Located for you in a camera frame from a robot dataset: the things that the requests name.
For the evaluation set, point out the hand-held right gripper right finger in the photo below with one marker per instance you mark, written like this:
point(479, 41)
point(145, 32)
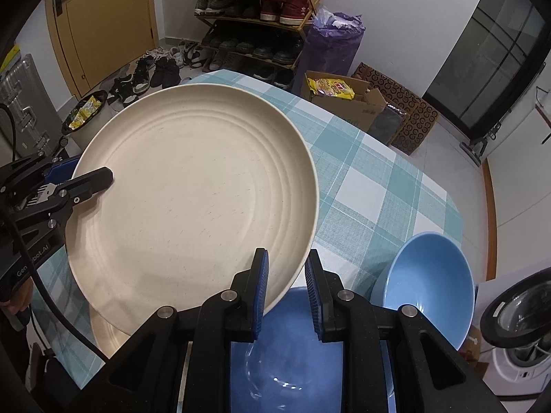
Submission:
point(312, 297)

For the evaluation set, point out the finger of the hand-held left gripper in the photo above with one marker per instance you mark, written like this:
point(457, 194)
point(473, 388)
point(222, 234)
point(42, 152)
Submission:
point(60, 170)
point(92, 179)

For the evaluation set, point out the teal checked tablecloth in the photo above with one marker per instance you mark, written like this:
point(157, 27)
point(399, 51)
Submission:
point(366, 189)

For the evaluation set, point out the open cardboard box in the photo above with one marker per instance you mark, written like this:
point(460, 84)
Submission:
point(357, 114)

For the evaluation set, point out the blue bowl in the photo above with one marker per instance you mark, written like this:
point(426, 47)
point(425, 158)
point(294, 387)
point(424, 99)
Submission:
point(426, 275)
point(288, 365)

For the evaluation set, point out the beige trash bin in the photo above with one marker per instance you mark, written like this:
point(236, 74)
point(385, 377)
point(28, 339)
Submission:
point(84, 133)

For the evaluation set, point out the white washing machine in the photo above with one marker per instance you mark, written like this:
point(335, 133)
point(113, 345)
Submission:
point(516, 352)

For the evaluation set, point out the pile of scattered shoes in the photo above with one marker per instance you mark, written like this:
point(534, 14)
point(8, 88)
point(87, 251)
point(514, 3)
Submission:
point(165, 71)

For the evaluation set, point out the black-framed glass door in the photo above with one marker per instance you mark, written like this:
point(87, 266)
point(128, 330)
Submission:
point(482, 51)

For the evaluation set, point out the silver suitcase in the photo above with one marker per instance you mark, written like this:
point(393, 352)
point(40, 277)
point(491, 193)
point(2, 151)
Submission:
point(26, 94)

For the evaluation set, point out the upright vacuum cleaner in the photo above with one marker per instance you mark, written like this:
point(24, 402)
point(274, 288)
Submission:
point(473, 148)

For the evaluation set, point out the person's left hand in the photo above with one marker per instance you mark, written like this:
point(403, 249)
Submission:
point(25, 299)

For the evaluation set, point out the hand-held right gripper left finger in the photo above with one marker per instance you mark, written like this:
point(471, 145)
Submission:
point(260, 292)

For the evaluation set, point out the yellow snack packet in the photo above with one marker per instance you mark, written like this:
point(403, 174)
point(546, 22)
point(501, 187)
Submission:
point(331, 88)

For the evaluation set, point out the beige ridged plate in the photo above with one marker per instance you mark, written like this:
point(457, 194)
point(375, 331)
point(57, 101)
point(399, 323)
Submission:
point(107, 331)
point(193, 189)

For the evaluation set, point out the yellow packets in bin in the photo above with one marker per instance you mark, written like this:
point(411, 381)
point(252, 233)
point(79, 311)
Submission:
point(86, 112)

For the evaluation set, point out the purple plastic bag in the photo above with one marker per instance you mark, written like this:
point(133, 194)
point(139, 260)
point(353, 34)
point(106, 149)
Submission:
point(329, 51)

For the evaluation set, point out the wooden door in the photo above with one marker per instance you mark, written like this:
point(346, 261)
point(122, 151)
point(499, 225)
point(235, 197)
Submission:
point(107, 30)

